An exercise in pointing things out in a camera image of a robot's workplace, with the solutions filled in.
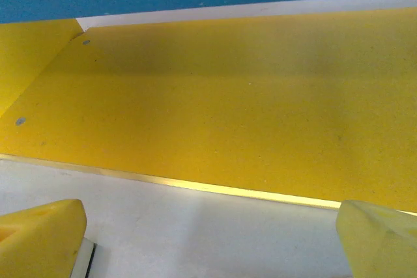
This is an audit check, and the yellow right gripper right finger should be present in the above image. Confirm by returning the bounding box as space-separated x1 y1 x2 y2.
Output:
335 199 417 278

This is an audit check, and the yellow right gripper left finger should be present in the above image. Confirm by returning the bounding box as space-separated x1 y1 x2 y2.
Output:
0 199 97 278

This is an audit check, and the yellow blue pink wooden bookshelf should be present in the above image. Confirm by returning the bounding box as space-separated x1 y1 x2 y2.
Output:
0 0 417 217

